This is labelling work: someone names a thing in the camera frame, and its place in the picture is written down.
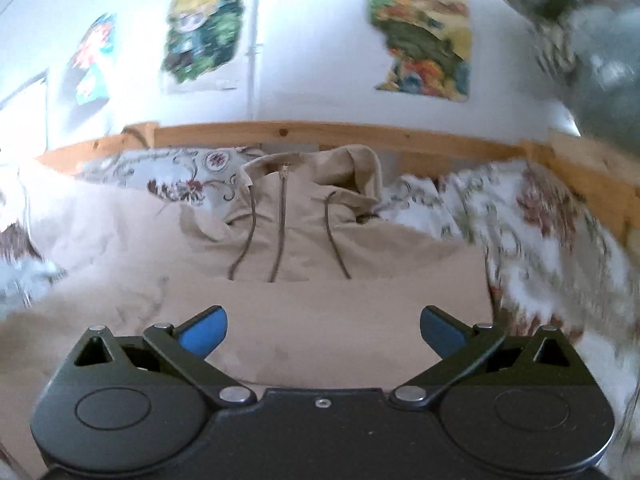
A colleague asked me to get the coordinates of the orange and green wall poster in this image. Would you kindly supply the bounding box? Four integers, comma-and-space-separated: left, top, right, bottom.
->
367, 0, 474, 102

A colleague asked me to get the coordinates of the green cartoon wall poster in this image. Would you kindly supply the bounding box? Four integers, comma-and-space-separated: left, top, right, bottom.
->
160, 0, 247, 94

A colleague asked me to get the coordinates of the floral bed sheet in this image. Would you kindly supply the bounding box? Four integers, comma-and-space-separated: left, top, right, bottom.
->
0, 146, 640, 441

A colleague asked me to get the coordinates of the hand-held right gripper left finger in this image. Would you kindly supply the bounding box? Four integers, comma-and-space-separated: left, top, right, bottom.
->
74, 304, 259, 409

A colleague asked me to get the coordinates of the pile of grey patterned clothes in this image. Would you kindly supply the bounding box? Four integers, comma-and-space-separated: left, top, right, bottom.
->
489, 0, 640, 153

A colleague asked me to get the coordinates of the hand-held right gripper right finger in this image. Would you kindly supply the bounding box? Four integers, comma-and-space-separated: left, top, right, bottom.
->
389, 304, 572, 409

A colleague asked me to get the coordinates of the beige zip hoodie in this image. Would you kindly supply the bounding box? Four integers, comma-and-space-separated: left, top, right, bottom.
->
15, 144, 497, 387

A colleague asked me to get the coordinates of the wooden bed frame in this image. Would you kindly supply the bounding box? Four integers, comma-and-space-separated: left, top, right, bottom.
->
34, 120, 640, 242

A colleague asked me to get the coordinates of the red and green wall poster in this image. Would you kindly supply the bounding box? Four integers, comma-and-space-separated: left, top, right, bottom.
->
70, 12, 119, 107

